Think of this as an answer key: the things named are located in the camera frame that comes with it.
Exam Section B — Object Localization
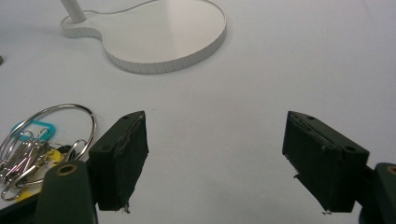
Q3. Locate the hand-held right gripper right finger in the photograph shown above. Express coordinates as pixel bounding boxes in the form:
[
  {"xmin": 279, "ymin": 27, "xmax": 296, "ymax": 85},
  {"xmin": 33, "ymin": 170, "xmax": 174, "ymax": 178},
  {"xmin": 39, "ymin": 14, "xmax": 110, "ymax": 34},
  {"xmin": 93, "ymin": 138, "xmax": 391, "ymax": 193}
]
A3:
[{"xmin": 281, "ymin": 110, "xmax": 371, "ymax": 215}]

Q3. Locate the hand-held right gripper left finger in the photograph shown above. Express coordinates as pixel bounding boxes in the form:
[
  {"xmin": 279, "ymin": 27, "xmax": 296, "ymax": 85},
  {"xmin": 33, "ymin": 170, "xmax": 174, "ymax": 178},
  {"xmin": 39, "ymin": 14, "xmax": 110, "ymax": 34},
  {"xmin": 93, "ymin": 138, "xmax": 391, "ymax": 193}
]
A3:
[{"xmin": 88, "ymin": 110, "xmax": 150, "ymax": 215}]

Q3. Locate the black key tag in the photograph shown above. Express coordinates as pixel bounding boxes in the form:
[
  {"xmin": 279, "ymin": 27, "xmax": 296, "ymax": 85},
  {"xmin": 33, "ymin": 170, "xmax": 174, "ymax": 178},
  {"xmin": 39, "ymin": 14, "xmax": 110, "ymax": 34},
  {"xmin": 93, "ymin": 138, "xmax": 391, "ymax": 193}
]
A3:
[{"xmin": 57, "ymin": 144, "xmax": 75, "ymax": 155}]

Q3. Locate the yellow key tag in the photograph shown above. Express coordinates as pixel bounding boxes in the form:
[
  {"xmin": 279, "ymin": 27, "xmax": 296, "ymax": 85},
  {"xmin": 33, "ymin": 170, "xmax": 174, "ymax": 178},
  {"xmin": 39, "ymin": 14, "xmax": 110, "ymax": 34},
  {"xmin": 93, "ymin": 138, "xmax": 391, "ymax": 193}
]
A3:
[{"xmin": 14, "ymin": 148, "xmax": 64, "ymax": 203}]

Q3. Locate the teal key tag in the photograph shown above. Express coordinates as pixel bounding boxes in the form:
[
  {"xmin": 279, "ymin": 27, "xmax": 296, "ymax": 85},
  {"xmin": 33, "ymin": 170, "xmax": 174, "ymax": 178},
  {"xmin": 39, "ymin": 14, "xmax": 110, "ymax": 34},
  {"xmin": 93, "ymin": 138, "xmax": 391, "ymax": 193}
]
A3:
[{"xmin": 10, "ymin": 119, "xmax": 57, "ymax": 142}]

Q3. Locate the white lamp stand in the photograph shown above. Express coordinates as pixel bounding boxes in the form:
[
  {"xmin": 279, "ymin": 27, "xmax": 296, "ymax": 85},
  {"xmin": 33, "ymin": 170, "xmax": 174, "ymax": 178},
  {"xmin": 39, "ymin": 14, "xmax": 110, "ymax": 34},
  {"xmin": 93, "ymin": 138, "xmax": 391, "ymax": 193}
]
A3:
[{"xmin": 59, "ymin": 0, "xmax": 228, "ymax": 76}]

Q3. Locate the small silver key ring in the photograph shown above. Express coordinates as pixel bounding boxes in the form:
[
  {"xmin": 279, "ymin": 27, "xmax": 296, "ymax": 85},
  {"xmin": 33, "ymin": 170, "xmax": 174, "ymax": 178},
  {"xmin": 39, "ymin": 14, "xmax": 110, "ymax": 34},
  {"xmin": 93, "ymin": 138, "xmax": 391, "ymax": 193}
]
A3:
[
  {"xmin": 63, "ymin": 138, "xmax": 89, "ymax": 163},
  {"xmin": 0, "ymin": 130, "xmax": 35, "ymax": 163}
]

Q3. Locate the large silver key ring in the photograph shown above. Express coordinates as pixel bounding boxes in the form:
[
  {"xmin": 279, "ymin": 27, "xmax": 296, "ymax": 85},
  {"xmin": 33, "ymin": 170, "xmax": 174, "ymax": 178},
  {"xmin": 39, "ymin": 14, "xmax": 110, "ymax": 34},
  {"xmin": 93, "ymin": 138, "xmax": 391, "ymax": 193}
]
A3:
[{"xmin": 0, "ymin": 103, "xmax": 98, "ymax": 162}]

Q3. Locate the long silver clip ring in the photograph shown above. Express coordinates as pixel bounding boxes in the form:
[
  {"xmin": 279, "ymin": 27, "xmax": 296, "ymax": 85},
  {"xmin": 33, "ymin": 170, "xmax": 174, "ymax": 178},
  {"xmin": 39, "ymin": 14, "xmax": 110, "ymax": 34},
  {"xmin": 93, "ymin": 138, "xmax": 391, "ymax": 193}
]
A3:
[{"xmin": 0, "ymin": 161, "xmax": 49, "ymax": 202}]

